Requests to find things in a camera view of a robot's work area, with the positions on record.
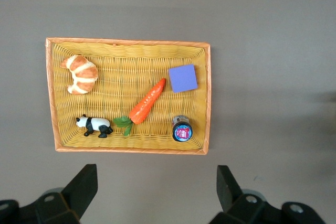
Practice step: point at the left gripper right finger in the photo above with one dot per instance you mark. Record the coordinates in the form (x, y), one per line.
(231, 195)

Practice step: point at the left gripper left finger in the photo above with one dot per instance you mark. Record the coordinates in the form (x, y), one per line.
(78, 195)

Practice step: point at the yellow wicker basket orange rim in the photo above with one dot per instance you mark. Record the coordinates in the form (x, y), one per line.
(126, 58)

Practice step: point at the black and white toy panda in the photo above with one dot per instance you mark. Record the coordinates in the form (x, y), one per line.
(94, 123)

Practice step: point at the small jar with printed lid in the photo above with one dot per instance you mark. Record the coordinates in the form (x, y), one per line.
(182, 130)

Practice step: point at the orange toy carrot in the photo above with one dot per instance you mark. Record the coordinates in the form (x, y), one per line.
(147, 103)

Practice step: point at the toy croissant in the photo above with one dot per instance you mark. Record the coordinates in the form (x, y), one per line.
(82, 73)

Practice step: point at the purple foam cube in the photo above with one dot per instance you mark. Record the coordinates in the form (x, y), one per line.
(183, 78)

